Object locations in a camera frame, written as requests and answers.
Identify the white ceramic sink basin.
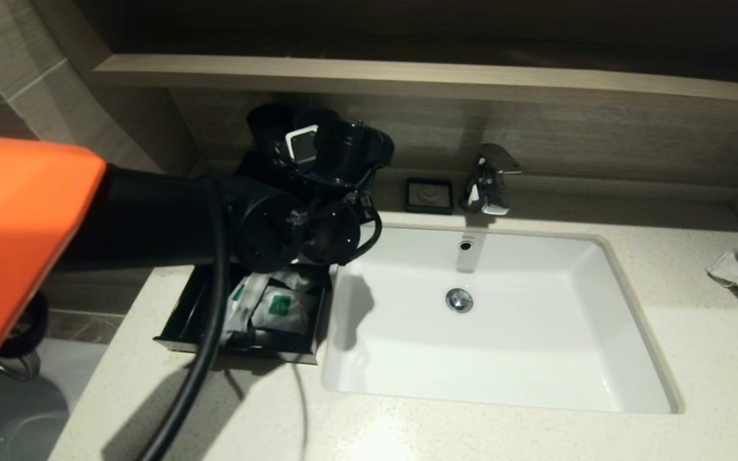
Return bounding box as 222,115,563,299
322,221,685,415

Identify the dark metal cup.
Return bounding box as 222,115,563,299
246,104,294,158

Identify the chrome sink faucet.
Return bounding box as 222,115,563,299
458,143,523,216

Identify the white cup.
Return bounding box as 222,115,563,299
292,108,342,132

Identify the small packet green label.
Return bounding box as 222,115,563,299
250,285,318,336
270,268,320,294

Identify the black square soap dish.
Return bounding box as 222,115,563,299
405,177,454,215

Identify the long clear packet green label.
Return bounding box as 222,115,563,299
223,272,274,339

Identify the metal shower hose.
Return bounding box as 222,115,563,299
0,352,42,383

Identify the white bathtub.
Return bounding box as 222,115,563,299
0,338,112,461

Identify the chrome sink drain plug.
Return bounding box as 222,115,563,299
445,288,474,314

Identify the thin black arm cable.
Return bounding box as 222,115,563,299
342,210,384,264

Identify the wooden wall shelf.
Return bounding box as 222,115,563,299
94,54,738,106

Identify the glossy black unlined drawer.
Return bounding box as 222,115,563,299
153,263,332,364

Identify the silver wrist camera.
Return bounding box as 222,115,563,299
284,125,320,166

